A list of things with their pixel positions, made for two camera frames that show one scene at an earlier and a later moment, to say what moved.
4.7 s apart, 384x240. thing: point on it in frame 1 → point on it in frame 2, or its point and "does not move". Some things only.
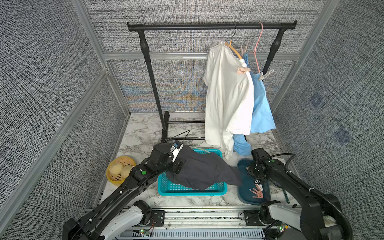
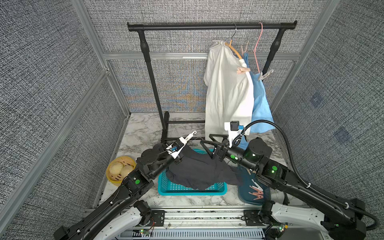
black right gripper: x=249 y=171 → x=224 y=147
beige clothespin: x=263 y=76 does not move
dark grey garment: x=203 y=171 does not move
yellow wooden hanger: x=232 y=47 does not move
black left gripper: x=177 y=166 → x=177 y=161
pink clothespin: x=242 y=51 does not move
